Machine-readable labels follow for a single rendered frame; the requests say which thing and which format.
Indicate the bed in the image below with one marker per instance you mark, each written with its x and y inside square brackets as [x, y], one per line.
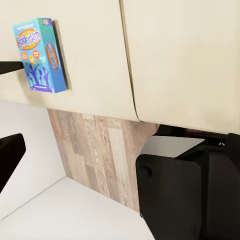
[171, 62]

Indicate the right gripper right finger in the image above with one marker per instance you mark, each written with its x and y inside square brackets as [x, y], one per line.
[232, 149]

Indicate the board game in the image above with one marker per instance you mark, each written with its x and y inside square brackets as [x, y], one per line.
[39, 53]

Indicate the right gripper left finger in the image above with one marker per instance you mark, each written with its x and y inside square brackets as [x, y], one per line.
[12, 150]

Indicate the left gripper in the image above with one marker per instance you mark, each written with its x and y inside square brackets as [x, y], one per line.
[10, 66]

